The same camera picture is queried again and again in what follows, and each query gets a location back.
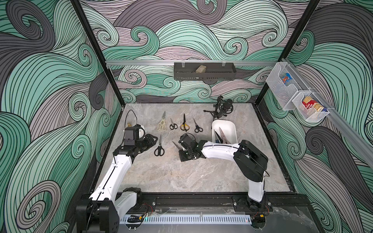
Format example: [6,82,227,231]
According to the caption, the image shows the large black handled scissors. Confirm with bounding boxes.
[154,135,165,156]

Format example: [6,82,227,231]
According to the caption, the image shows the cream handled kitchen scissors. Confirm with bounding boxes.
[156,111,167,131]

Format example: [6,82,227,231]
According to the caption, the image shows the yellow black handled scissors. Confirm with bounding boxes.
[180,114,190,132]

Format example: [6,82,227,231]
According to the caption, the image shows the small black scissors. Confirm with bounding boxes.
[170,118,178,130]

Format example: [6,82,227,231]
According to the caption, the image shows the pink bladed scissors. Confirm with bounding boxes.
[219,127,231,144]

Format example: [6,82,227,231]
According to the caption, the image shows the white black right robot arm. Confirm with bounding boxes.
[178,134,269,203]

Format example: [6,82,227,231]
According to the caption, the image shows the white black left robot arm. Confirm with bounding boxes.
[76,124,158,233]

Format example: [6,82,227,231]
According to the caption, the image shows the white plastic storage box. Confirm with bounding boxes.
[212,119,238,144]

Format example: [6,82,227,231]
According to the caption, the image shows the white perforated strip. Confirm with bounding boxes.
[119,215,253,225]

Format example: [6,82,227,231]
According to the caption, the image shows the beige sponge block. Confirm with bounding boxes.
[195,65,207,73]

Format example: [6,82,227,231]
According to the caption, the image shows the blue red small packet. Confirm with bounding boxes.
[281,73,293,86]

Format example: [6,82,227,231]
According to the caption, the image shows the red yellow small boxes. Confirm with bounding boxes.
[302,96,324,112]

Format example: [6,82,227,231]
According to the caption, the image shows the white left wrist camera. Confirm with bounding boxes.
[137,124,146,139]

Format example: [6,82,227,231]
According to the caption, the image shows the black wall shelf tray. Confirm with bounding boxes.
[173,62,237,82]

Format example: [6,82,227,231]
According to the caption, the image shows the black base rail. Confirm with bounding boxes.
[128,192,310,214]

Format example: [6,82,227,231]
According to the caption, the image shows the clear wall bin far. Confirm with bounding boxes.
[266,62,301,111]

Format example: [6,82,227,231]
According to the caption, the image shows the clear wall bin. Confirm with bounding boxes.
[266,62,301,111]
[292,91,330,122]

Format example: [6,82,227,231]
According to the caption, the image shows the clear wall bin near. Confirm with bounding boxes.
[292,91,330,122]

